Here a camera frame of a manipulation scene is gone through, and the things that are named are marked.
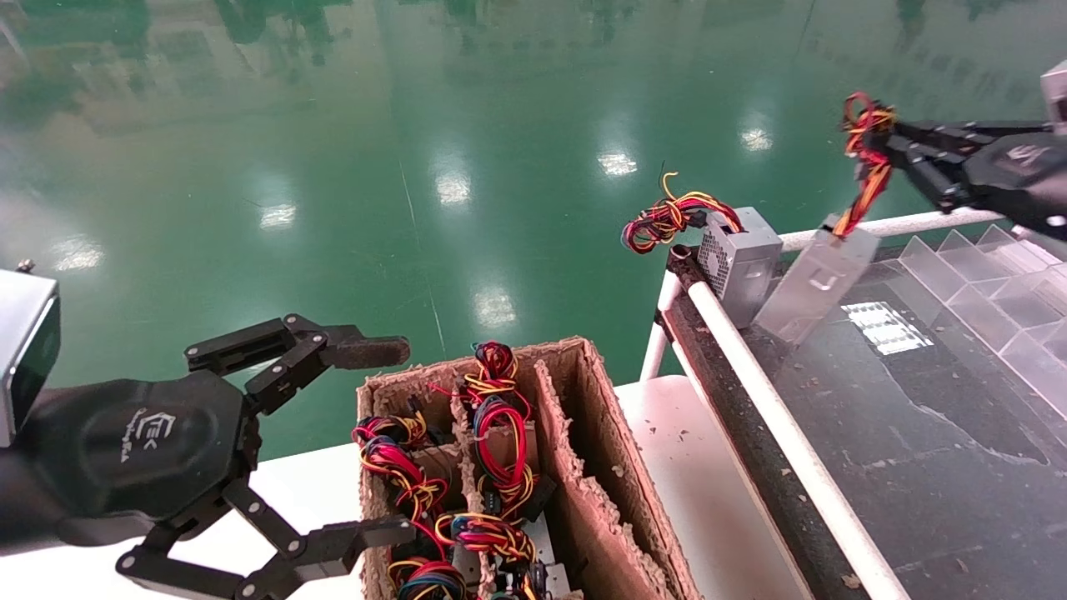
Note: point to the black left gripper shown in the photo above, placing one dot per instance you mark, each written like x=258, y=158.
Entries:
x=133, y=450

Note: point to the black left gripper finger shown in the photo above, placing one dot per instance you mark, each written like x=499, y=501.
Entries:
x=367, y=352

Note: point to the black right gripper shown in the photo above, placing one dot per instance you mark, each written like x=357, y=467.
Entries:
x=1025, y=179

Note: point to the clear acrylic stepped divider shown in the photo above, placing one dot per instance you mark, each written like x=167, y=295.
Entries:
x=984, y=275

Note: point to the brown divided pulp box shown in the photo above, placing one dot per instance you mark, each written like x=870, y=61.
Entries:
x=600, y=467

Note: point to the white conveyor leg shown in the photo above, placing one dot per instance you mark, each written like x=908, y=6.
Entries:
x=654, y=350

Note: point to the black conveyor belt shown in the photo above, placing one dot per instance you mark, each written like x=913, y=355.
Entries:
x=917, y=467

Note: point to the white conveyor rail tube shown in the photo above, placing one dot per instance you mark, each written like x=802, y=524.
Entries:
x=792, y=442
x=934, y=221

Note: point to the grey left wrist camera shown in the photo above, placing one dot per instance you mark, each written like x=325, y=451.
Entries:
x=25, y=350

